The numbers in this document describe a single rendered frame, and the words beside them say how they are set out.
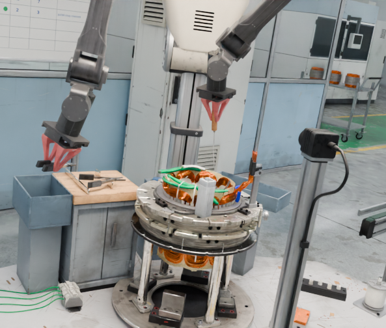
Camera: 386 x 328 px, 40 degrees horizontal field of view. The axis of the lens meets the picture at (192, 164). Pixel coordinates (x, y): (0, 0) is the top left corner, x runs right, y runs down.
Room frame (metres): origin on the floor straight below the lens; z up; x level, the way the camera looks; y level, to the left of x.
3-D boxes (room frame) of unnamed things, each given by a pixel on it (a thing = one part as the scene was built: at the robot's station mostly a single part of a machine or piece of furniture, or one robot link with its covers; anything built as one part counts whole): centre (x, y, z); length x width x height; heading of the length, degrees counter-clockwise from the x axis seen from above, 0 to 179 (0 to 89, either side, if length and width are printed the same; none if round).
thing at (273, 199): (1.56, -0.18, 0.92); 0.25 x 0.11 x 0.28; 61
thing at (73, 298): (1.22, 0.27, 0.80); 0.10 x 0.05 x 0.04; 29
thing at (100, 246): (1.38, 0.25, 0.91); 0.19 x 0.19 x 0.26; 34
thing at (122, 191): (1.38, 0.26, 1.05); 0.20 x 0.19 x 0.02; 124
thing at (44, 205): (1.30, 0.38, 0.92); 0.17 x 0.11 x 0.28; 34
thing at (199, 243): (1.28, -0.03, 1.05); 0.29 x 0.29 x 0.06
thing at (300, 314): (1.28, -0.34, 0.80); 0.07 x 0.05 x 0.01; 160
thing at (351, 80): (8.24, -1.98, 0.92); 0.82 x 0.23 x 0.20; 51
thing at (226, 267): (1.35, -0.14, 0.91); 0.02 x 0.02 x 0.21
